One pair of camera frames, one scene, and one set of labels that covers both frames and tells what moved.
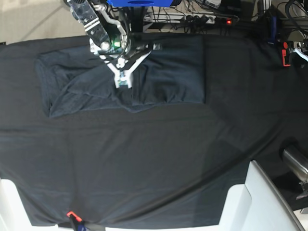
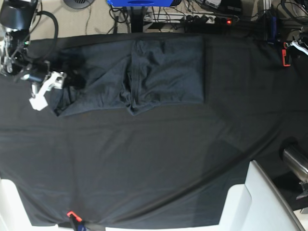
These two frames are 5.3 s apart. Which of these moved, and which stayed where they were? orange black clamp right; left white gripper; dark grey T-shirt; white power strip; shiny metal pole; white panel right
Moved: left white gripper; dark grey T-shirt
Stayed: shiny metal pole; white power strip; white panel right; orange black clamp right
